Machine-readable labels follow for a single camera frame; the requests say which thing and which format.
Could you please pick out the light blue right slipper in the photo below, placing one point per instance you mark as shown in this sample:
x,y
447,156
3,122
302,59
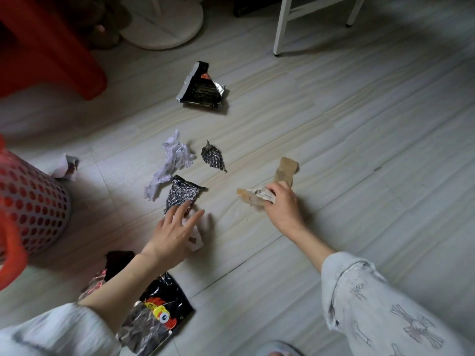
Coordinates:
x,y
278,346

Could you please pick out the person's left hand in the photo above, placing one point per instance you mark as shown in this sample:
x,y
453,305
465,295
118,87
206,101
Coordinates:
x,y
170,237

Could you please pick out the person's right hand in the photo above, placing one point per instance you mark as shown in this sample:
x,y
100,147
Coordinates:
x,y
285,211

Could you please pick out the small white printed scrap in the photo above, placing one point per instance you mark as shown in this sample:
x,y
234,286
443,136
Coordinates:
x,y
265,195

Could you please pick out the person's printed right sleeve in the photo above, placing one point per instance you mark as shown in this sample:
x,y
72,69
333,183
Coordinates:
x,y
382,311

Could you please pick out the long white paper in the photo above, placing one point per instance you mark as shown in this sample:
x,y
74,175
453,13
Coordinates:
x,y
172,159

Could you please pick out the red plastic stool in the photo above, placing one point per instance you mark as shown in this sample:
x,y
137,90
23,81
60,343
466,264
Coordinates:
x,y
44,51

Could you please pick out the white round stand base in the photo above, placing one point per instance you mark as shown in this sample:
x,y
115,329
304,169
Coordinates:
x,y
163,29

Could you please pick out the white scrap black print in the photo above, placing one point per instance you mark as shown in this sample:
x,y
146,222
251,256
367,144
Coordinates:
x,y
194,239

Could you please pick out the person's white left sleeve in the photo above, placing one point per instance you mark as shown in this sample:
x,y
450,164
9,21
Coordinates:
x,y
55,333

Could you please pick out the black snack wrapper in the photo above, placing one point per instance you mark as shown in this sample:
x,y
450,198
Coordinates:
x,y
200,92

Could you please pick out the brown paper strip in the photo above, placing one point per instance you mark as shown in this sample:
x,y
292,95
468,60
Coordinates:
x,y
285,170

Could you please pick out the silver foil wrapper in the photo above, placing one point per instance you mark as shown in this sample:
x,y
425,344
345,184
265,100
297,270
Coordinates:
x,y
159,315

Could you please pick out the white metal frame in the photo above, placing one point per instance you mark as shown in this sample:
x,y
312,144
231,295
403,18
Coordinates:
x,y
280,29

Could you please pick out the small black patterned plastic piece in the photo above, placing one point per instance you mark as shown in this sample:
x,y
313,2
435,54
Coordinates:
x,y
213,156

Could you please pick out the waste basket with red bag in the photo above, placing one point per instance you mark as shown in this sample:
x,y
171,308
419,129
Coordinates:
x,y
37,203

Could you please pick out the person's left forearm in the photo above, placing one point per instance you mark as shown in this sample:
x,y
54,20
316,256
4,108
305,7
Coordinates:
x,y
118,292

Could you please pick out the small white torn scrap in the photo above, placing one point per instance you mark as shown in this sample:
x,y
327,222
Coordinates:
x,y
66,167

